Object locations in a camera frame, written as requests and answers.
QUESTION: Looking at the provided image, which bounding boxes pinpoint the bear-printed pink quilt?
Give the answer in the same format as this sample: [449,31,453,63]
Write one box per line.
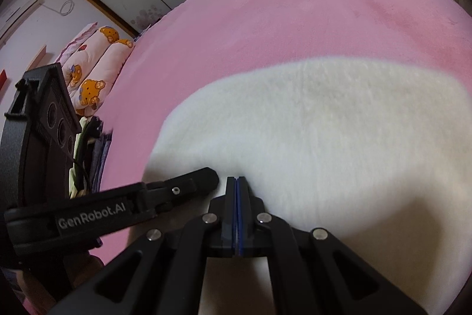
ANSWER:
[60,23,135,117]

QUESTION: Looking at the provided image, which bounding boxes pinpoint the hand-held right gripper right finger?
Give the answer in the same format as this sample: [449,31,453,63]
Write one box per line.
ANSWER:
[238,176,429,315]

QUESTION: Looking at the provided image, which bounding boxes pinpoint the dark folded clothes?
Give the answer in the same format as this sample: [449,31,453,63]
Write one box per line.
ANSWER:
[87,116,113,195]

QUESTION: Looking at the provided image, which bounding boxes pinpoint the person's left hand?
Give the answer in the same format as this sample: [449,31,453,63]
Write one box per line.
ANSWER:
[22,248,107,312]

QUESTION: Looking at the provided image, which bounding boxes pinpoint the black cable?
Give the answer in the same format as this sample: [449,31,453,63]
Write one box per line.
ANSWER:
[72,159,92,192]

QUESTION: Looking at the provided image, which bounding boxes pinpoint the white air conditioner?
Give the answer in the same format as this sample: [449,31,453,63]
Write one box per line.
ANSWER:
[0,0,45,47]

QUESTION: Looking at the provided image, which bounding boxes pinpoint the green cloth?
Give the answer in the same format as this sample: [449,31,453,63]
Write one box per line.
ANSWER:
[74,119,91,192]

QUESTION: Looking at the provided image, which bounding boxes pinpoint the white coiled wall cable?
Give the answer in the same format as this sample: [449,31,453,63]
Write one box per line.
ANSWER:
[58,0,76,17]

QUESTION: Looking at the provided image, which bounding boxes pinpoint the pink plush blanket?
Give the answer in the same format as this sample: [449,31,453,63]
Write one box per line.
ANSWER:
[88,0,470,264]

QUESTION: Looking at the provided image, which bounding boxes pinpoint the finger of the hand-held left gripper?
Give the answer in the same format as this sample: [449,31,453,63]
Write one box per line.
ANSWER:
[145,167,221,217]

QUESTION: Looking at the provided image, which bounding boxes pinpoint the white fluffy sweater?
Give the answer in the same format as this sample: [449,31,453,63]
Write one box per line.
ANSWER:
[142,57,471,315]

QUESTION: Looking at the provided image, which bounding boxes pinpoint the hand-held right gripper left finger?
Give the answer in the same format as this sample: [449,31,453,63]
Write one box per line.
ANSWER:
[48,176,239,315]

